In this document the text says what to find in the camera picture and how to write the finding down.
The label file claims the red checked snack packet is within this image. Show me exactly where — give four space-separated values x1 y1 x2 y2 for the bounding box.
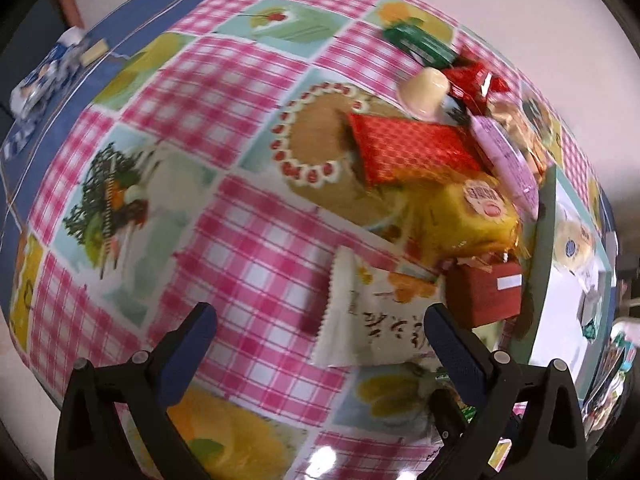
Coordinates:
347 112 483 190

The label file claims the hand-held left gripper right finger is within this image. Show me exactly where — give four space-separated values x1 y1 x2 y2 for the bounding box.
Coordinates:
417 303 588 480

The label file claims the dark snack packet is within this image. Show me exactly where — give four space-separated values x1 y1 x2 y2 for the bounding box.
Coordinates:
429 389 473 443

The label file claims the cream jelly cup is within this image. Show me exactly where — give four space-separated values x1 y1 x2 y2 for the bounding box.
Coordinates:
397 67 451 117

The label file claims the brown red snack box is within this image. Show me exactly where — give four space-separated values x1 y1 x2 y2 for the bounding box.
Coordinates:
445 259 525 328

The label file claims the blue white packet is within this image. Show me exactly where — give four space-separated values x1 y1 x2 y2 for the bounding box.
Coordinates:
11 26 88 122

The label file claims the yellow cake packet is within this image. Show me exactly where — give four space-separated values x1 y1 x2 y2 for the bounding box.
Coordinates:
407 177 523 266

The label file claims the pink snack packet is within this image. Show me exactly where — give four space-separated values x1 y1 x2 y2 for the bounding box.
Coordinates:
469 113 542 217

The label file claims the green snack packet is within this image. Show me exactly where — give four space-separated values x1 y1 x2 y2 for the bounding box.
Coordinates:
382 22 458 68

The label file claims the colourful snack packet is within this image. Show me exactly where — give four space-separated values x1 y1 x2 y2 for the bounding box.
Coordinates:
582 319 640 443

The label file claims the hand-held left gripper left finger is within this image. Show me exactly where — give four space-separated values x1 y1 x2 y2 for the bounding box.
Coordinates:
54 302 218 480

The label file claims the clear wrapped snack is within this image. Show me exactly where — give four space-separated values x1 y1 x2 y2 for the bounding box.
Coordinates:
575 270 608 341

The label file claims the white snack packet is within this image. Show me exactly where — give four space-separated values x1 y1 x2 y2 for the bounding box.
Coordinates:
310 247 443 368

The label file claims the round bun packet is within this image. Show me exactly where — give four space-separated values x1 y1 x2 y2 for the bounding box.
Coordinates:
552 215 598 273

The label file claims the white tray with snacks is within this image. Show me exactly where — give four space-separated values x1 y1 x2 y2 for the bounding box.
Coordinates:
517 165 620 403

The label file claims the clear cookie packet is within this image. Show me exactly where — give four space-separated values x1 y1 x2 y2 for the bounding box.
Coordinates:
492 92 551 176

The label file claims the small cream block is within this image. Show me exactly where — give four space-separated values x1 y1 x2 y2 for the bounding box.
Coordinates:
80 38 110 66

